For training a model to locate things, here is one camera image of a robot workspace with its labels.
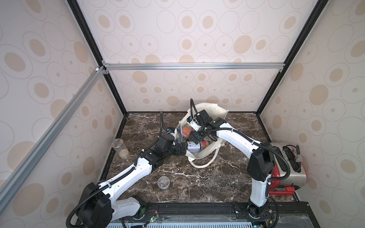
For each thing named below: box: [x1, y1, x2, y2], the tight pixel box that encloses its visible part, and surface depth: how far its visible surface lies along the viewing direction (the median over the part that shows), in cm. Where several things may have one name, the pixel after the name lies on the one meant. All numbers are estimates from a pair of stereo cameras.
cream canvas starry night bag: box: [176, 102, 230, 169], surface depth 80 cm
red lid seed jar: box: [182, 126, 193, 138], surface depth 92 cm
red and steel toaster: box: [268, 142, 308, 196], surface depth 72 cm
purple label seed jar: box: [186, 141, 201, 152], surface depth 89 cm
